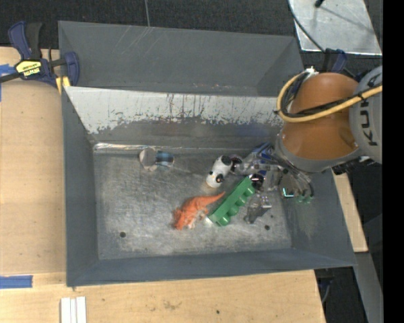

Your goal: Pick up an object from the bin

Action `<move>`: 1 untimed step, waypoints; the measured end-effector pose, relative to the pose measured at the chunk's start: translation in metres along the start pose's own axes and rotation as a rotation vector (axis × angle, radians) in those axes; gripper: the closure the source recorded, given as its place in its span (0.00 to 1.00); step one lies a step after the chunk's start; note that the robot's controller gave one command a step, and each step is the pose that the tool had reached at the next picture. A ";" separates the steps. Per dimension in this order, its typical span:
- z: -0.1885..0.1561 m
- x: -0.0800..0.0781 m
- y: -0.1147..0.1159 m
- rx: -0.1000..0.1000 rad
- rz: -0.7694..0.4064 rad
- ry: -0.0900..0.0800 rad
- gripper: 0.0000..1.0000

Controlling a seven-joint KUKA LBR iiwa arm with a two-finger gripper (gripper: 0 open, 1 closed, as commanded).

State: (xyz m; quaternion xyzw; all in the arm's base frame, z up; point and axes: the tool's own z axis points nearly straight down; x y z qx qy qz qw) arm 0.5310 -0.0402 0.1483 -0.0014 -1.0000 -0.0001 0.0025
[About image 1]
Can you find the orange toy dinosaur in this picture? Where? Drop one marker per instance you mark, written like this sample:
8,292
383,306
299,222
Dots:
193,209

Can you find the green toy building brick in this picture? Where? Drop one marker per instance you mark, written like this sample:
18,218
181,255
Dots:
234,202

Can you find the grey metal bin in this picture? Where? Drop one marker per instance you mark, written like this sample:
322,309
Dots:
148,210

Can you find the black and white toy animal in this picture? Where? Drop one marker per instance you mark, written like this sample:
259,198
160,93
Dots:
219,172

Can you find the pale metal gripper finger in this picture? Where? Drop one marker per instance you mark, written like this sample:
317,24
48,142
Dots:
256,210
263,174

